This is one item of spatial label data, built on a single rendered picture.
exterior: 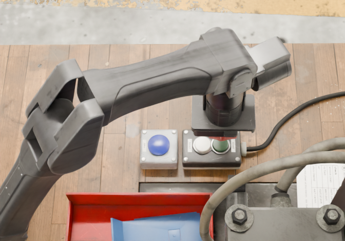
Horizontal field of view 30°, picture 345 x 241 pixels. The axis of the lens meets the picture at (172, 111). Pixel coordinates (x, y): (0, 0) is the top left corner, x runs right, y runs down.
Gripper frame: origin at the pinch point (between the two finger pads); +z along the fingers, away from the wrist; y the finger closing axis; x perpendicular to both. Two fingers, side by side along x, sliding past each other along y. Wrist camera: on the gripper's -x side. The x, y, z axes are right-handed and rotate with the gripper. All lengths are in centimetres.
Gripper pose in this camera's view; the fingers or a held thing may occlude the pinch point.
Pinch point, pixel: (221, 135)
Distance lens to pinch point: 112.3
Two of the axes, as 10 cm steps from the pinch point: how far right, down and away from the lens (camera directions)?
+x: -0.4, 8.9, -4.6
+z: 0.3, 4.6, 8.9
